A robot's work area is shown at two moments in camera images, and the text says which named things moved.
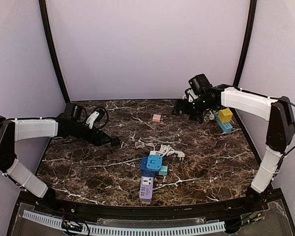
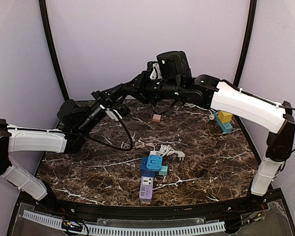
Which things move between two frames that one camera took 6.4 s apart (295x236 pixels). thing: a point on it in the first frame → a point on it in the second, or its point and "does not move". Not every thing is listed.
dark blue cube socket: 144,171 does not move
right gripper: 187,108 → 138,85
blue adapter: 154,163 does not move
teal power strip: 226,127 does not move
